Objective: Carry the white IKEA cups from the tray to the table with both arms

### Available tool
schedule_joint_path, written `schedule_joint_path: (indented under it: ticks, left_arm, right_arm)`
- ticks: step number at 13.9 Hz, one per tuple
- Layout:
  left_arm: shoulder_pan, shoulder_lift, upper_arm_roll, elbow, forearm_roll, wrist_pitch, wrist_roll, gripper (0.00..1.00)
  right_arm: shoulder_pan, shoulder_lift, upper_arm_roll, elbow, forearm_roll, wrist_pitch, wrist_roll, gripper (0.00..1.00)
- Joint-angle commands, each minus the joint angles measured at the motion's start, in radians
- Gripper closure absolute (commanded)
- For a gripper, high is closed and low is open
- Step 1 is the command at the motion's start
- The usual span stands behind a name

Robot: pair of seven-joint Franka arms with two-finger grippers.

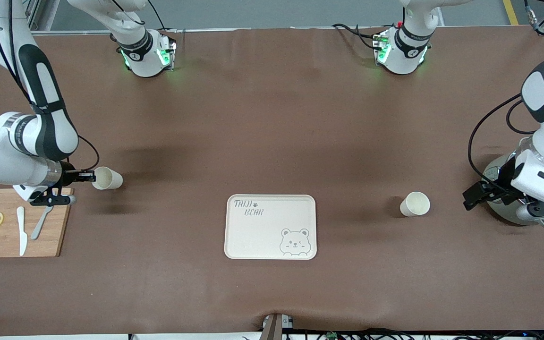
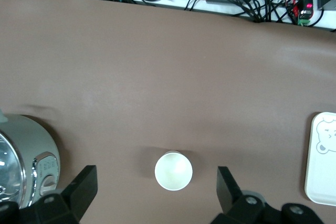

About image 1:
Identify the white IKEA cup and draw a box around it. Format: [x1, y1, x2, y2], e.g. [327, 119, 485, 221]
[399, 191, 431, 218]
[92, 166, 124, 190]

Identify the grey plastic knife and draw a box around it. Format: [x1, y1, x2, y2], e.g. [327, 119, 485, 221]
[31, 204, 54, 240]

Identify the white plastic knife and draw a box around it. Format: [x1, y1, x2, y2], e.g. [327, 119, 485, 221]
[16, 206, 28, 256]

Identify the brown table mat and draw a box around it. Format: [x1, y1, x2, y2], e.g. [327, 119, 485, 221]
[0, 26, 544, 337]

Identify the white bear print tray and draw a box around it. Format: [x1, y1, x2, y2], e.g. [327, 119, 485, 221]
[224, 194, 317, 260]

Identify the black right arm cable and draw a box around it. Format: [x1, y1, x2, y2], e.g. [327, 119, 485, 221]
[0, 0, 101, 173]

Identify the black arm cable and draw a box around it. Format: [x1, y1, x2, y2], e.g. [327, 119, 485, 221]
[468, 0, 544, 195]
[0, 0, 101, 173]

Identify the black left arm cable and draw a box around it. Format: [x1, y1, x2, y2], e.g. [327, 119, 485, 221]
[468, 0, 544, 195]

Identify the black base cable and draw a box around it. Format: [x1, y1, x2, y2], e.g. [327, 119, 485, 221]
[331, 21, 383, 51]
[145, 0, 178, 43]

